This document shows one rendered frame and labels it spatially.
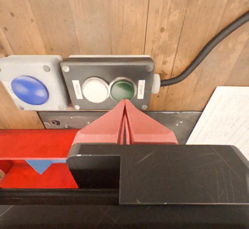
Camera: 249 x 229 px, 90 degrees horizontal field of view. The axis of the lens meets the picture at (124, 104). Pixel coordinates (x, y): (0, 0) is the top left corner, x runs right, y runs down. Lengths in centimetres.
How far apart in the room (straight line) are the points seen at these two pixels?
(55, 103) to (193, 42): 19
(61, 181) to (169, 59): 31
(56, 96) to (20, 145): 12
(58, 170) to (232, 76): 38
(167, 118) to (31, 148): 23
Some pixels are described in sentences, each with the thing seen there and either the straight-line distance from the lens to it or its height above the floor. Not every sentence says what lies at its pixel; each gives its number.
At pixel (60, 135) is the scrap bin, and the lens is 26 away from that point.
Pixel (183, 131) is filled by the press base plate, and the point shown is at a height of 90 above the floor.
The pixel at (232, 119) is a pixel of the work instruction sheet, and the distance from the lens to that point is 30.
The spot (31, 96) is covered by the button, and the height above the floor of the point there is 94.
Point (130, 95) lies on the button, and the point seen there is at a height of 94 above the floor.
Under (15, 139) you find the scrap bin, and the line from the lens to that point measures 29.
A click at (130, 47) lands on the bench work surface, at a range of 17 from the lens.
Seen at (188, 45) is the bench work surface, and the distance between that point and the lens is 19.
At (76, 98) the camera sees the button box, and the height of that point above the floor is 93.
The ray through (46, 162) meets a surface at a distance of 35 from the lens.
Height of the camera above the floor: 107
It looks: 54 degrees down
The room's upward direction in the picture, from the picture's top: 179 degrees clockwise
